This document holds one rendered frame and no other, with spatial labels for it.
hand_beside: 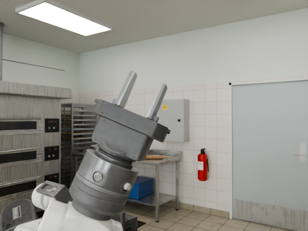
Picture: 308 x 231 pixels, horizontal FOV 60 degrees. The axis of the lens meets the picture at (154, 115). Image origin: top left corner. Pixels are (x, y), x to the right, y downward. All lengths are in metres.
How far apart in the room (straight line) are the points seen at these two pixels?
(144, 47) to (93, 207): 4.85
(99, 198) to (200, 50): 4.27
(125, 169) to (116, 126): 0.07
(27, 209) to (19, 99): 3.39
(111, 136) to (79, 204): 0.10
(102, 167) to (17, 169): 3.93
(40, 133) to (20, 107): 0.49
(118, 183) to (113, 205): 0.03
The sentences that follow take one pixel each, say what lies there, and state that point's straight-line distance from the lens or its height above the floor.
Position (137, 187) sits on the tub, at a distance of 4.43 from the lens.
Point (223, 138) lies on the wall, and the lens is 4.31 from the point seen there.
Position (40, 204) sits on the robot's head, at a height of 1.31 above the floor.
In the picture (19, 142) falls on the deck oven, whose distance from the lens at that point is 4.27.
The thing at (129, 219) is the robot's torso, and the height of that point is 1.23.
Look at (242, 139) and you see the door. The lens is 4.25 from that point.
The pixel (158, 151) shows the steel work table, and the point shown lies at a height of 0.94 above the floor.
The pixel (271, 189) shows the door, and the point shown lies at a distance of 4.27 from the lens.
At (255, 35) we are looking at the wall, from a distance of 4.34.
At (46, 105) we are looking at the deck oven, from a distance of 4.48.
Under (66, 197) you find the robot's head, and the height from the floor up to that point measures 1.33.
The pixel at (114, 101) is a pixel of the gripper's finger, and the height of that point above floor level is 1.55.
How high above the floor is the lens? 1.52
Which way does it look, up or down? 1 degrees up
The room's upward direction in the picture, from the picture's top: straight up
